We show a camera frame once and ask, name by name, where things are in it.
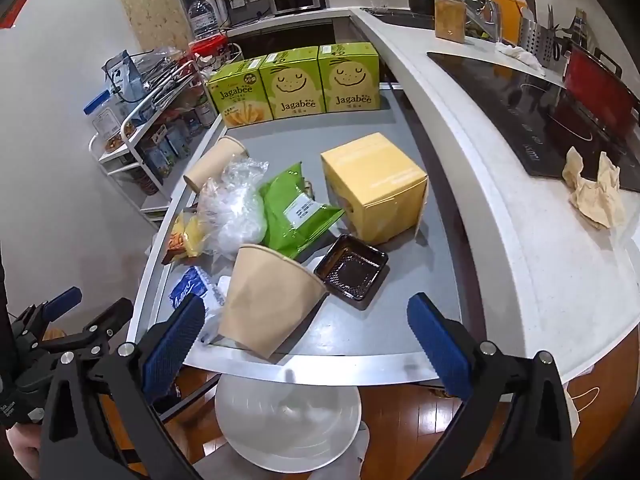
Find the steel utensil holder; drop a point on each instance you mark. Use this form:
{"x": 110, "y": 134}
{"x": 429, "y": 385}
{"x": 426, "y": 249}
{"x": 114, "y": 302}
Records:
{"x": 539, "y": 40}

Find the brown storage jar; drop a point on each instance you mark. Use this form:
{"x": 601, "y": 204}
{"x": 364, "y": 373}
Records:
{"x": 450, "y": 20}

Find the person's left hand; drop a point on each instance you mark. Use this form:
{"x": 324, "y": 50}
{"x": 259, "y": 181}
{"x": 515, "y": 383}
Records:
{"x": 22, "y": 455}

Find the green snack box with fries picture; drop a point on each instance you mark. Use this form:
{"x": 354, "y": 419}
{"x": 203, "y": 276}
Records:
{"x": 237, "y": 92}

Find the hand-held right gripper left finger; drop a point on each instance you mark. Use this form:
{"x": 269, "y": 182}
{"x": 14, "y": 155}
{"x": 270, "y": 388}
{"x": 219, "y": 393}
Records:
{"x": 172, "y": 345}

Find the blue and white packet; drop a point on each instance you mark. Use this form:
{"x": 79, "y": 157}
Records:
{"x": 187, "y": 290}

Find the red pot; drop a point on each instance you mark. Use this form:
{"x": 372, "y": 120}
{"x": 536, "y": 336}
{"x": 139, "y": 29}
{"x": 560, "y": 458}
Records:
{"x": 595, "y": 95}

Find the black cooking pot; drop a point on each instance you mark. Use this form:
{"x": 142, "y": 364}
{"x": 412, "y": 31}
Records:
{"x": 422, "y": 4}

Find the green snack bag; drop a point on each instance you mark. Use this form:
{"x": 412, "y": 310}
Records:
{"x": 285, "y": 210}

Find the clear plastic bag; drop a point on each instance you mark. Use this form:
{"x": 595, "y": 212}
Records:
{"x": 235, "y": 210}

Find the blue pouch bag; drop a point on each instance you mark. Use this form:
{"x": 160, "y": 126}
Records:
{"x": 125, "y": 77}

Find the crumpled brown paper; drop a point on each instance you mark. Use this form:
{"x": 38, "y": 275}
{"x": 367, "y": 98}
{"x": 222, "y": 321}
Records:
{"x": 595, "y": 195}

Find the green snack box smiling face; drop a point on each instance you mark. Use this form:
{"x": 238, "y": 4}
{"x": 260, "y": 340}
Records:
{"x": 350, "y": 77}
{"x": 295, "y": 85}

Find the red lidded container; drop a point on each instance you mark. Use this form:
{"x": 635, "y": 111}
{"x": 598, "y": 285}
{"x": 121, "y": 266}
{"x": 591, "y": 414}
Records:
{"x": 207, "y": 47}

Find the white cloth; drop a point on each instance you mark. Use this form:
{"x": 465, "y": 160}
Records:
{"x": 520, "y": 54}

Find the large brown paper cup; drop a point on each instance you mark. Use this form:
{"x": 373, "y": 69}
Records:
{"x": 267, "y": 300}

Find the black induction cooktop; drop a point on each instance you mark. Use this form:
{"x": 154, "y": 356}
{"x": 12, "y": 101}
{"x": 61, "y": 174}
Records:
{"x": 505, "y": 100}

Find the yellow snack wrapper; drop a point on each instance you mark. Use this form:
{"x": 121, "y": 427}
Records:
{"x": 187, "y": 237}

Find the yellow cardboard box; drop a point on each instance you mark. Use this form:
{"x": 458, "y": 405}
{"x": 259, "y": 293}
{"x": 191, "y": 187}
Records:
{"x": 375, "y": 185}

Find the small brown paper cup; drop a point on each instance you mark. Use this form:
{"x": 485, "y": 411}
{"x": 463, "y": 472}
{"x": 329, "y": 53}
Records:
{"x": 212, "y": 162}

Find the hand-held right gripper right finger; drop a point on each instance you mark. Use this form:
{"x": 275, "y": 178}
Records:
{"x": 440, "y": 345}

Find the orange cutting board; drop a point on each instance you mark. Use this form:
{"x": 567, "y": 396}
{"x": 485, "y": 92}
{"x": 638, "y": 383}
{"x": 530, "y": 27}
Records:
{"x": 510, "y": 15}

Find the clear water bottle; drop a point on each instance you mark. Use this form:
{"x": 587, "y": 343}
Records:
{"x": 204, "y": 17}

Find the blue lidded food container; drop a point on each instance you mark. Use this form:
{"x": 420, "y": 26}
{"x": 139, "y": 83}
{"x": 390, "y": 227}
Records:
{"x": 107, "y": 125}

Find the black plastic tray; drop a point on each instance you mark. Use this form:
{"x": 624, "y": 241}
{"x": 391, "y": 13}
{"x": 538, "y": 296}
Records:
{"x": 352, "y": 270}

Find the white round bin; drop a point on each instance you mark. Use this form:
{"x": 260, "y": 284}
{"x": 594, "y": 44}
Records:
{"x": 287, "y": 425}

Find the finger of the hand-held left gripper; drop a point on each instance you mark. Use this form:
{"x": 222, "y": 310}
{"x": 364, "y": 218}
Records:
{"x": 62, "y": 301}
{"x": 110, "y": 320}

